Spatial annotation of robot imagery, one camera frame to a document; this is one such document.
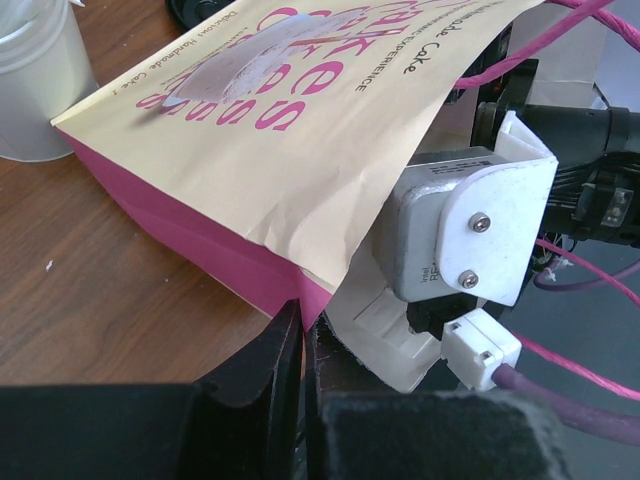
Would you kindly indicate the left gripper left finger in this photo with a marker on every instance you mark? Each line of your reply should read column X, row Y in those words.
column 239, row 421

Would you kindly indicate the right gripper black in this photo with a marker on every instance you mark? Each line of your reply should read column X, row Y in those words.
column 595, row 193

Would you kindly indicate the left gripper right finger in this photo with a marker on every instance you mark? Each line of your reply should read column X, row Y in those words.
column 359, row 428

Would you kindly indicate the pink paper gift bag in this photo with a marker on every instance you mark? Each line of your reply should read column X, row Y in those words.
column 263, row 143

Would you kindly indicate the white cylindrical holder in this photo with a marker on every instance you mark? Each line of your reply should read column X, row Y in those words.
column 45, row 70

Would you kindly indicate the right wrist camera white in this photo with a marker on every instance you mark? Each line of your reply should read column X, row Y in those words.
column 458, row 228

